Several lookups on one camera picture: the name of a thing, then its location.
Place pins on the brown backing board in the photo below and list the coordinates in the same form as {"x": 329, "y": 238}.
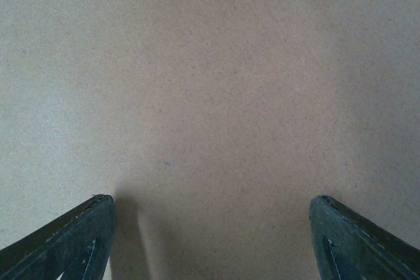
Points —
{"x": 212, "y": 123}

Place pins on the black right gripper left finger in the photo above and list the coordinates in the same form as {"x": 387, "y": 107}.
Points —
{"x": 76, "y": 245}

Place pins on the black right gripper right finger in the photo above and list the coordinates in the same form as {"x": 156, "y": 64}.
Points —
{"x": 349, "y": 246}

